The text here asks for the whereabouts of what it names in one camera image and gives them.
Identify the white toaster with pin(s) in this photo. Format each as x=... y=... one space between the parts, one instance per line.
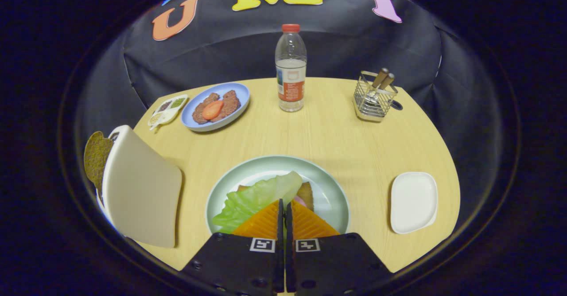
x=141 y=189

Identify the brown meat patty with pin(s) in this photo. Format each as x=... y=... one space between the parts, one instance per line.
x=231 y=101
x=199 y=112

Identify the white square plate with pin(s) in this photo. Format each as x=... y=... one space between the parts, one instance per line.
x=414 y=203

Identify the blue plate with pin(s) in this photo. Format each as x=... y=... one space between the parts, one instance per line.
x=187 y=112

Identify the red tomato slice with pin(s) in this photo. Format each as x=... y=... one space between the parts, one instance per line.
x=212 y=110

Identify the clear plastic water bottle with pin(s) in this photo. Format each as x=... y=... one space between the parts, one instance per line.
x=290 y=87

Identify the bread slice with ham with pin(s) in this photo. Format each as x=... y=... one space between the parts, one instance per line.
x=306 y=195

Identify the pale green plate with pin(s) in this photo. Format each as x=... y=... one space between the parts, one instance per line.
x=266 y=165

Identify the white condiment tray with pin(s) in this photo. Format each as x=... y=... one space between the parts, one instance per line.
x=166 y=110

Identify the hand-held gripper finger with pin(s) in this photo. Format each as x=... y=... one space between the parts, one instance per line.
x=280 y=260
x=289 y=260

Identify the pink ham slice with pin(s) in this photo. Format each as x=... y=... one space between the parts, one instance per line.
x=300 y=201

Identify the green lettuce leaf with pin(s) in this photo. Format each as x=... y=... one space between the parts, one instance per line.
x=252 y=198

